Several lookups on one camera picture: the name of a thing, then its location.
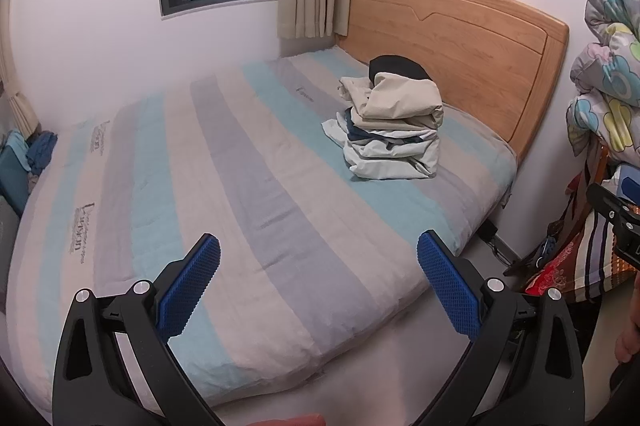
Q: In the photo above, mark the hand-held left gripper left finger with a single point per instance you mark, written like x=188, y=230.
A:
x=190, y=281

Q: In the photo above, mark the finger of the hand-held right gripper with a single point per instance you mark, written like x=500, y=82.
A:
x=607, y=203
x=631, y=185

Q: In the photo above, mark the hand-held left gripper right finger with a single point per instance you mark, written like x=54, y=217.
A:
x=447, y=286

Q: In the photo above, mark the cream and black hooded jacket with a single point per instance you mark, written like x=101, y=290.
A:
x=400, y=101

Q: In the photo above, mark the pile of folded clothes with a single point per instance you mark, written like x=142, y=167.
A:
x=390, y=156

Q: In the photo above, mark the person's right hand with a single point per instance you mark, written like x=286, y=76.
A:
x=629, y=346

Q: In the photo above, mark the person's left hand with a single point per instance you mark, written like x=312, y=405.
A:
x=290, y=421

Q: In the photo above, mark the striped cloth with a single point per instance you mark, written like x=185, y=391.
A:
x=595, y=246

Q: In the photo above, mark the wooden chair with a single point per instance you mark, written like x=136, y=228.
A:
x=597, y=166

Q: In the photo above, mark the red patterned cloth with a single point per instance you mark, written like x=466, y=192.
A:
x=555, y=281

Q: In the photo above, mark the floral quilt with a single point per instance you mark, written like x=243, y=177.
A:
x=610, y=81

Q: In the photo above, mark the striped bed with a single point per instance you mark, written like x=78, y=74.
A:
x=250, y=186

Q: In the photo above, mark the dark blue cloth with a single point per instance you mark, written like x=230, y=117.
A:
x=42, y=151

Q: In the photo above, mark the teal suitcase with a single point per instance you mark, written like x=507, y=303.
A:
x=12, y=181

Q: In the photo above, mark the wooden headboard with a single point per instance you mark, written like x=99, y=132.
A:
x=475, y=46

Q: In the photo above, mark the light blue cloth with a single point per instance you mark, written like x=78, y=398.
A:
x=17, y=146

